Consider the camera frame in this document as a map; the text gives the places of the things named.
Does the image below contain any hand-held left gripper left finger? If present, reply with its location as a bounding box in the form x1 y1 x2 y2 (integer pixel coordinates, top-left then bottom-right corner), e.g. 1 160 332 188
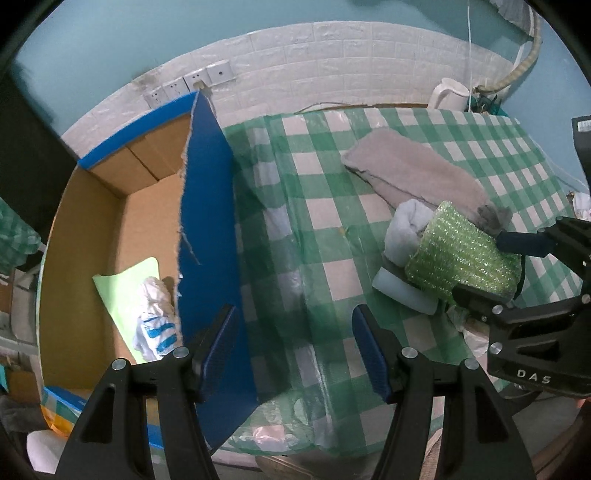
55 305 239 480

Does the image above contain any thin white cord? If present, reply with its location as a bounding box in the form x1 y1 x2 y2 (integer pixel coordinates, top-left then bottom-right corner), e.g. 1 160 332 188
465 0 475 112

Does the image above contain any light blue cloth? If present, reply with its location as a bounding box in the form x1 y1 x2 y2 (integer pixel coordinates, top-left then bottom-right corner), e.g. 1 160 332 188
383 199 437 268

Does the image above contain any green checkered cloth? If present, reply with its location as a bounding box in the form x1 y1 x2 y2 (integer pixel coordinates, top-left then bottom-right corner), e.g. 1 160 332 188
0 198 43 273

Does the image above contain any dark grey cloth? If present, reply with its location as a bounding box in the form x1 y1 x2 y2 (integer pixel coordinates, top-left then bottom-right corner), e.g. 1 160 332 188
475 203 513 236

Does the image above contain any light green sheet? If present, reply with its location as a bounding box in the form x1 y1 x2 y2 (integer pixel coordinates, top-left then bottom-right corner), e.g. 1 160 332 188
92 258 160 365

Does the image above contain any beige hose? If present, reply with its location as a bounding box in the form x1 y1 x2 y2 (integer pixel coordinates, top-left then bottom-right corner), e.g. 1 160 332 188
480 9 544 93

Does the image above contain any white electric kettle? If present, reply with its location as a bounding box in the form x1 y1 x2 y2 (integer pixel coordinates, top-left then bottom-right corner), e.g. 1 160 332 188
427 78 472 112

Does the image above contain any black box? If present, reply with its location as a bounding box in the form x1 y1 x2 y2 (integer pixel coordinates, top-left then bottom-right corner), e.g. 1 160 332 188
571 115 591 195

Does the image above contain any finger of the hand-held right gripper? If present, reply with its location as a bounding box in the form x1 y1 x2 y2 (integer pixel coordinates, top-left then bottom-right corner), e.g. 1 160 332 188
496 216 591 278
452 284 513 326

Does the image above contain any green bubble wrap pouch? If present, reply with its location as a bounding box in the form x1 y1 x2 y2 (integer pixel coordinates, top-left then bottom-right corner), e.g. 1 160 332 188
405 200 525 305

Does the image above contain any grey towel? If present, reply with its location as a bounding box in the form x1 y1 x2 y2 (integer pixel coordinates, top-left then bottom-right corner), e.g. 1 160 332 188
342 128 490 213

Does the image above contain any white blue printed plastic bag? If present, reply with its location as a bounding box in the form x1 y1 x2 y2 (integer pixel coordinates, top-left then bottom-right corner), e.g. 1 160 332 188
131 277 185 363

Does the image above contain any dark cabinet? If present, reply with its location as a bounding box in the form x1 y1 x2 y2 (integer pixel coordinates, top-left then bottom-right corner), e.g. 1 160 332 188
0 69 79 232

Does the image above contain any teal basket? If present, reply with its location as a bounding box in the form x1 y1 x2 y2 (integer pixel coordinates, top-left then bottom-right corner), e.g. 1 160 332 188
471 90 506 116

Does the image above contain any white sponge block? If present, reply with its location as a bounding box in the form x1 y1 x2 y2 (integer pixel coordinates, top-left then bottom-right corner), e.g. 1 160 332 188
373 265 439 315

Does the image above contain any orange and blue bag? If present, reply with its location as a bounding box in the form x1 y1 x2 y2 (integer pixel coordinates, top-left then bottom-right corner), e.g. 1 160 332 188
41 387 95 437

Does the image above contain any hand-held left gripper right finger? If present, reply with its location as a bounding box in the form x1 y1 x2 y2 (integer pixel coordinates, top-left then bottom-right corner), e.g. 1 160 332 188
352 305 536 480

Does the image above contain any green checkered tablecloth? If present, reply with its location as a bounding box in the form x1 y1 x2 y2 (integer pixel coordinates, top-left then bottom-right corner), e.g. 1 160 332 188
208 107 589 462

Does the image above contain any blue cardboard box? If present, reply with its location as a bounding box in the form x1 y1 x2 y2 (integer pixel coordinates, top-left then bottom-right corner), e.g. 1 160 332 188
37 90 259 450

